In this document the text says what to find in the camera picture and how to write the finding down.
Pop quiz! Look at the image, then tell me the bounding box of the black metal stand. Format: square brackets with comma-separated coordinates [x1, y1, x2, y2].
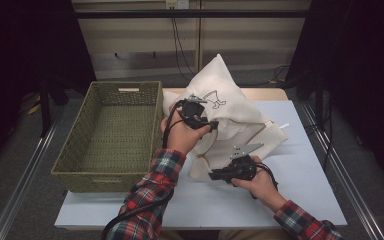
[314, 71, 326, 129]
[38, 78, 53, 138]

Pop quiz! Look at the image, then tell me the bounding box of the cream mesh laundry bag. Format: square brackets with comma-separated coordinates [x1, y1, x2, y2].
[161, 53, 290, 183]

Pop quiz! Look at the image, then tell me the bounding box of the black floor cable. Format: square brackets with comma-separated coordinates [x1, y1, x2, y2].
[239, 64, 293, 87]

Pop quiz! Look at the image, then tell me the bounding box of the dark curtain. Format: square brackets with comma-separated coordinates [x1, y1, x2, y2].
[0, 0, 97, 176]
[286, 0, 384, 193]

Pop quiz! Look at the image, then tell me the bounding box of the black hanging cable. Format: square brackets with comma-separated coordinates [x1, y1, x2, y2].
[172, 17, 201, 76]
[170, 17, 199, 85]

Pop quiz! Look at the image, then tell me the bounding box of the black horizontal bar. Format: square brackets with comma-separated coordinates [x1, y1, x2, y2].
[73, 9, 314, 20]

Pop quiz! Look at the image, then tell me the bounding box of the green woven basket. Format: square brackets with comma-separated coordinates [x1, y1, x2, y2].
[50, 80, 165, 194]

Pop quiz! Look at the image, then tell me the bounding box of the white wall socket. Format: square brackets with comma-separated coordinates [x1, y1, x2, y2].
[165, 0, 190, 10]

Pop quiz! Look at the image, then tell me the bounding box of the person's right hand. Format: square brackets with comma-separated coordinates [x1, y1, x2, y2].
[230, 155, 288, 213]

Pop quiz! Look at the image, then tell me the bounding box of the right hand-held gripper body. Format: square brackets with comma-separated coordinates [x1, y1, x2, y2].
[227, 142, 265, 184]

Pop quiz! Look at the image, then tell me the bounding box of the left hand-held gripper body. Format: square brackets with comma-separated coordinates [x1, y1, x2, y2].
[179, 93, 209, 127]

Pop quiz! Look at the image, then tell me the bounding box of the metal floor rail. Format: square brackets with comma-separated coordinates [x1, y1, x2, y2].
[0, 106, 64, 240]
[298, 99, 384, 240]

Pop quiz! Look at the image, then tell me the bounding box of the person's left hand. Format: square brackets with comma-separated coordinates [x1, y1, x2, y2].
[160, 102, 213, 155]

